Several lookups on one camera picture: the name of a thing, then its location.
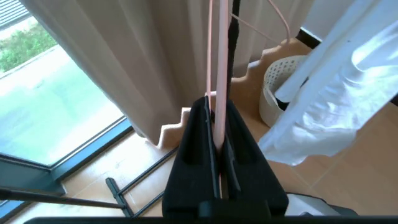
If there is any window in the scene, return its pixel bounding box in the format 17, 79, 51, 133
0, 0, 135, 219

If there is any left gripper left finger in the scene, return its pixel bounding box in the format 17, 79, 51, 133
162, 95, 220, 218

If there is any beige curtain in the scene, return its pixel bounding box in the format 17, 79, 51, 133
20, 0, 315, 147

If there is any white printed t-shirt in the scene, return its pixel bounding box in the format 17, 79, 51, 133
257, 0, 398, 167

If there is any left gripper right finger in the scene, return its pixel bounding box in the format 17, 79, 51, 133
221, 99, 290, 218

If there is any black clothes rack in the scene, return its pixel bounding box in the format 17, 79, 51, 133
0, 0, 242, 218

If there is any pink clothes hanger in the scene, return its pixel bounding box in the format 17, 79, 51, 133
229, 0, 292, 45
205, 0, 231, 151

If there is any white laundry basket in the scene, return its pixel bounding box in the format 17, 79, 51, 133
258, 55, 309, 129

